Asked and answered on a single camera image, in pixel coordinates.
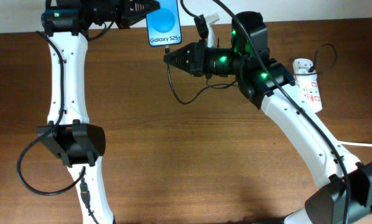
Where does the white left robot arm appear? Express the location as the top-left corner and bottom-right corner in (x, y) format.
(38, 0), (160, 223)

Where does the black charging cable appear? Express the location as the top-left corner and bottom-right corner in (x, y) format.
(164, 43), (338, 105)

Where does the blue screen smartphone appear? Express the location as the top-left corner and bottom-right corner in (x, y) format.
(146, 0), (182, 47)

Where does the white power strip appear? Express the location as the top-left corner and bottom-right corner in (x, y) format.
(292, 58), (322, 113)

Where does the white charger plug adapter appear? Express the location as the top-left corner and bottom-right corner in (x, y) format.
(294, 68), (317, 83)

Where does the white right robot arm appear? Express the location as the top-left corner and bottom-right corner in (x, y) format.
(164, 11), (372, 223)

